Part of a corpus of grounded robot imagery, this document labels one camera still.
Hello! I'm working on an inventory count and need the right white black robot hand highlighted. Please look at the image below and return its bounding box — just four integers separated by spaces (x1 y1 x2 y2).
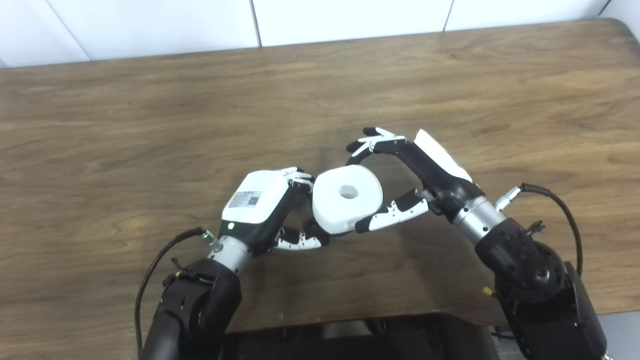
345 127 486 235

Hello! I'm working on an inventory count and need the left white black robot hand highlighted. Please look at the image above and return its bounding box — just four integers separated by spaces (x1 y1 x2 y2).
219 167 324 259

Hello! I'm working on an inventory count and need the round white piece with hole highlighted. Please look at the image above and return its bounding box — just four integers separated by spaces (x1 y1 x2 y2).
312 165 384 236

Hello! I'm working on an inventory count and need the black robot torso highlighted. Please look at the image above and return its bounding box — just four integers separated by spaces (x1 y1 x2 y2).
222 312 501 360

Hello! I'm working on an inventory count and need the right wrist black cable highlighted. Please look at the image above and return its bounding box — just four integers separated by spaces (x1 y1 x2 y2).
495 183 585 278

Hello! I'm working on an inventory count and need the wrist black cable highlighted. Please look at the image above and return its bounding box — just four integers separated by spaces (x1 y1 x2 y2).
495 183 585 278
134 227 223 356

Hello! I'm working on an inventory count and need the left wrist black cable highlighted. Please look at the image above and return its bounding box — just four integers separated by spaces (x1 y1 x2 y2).
134 227 223 356

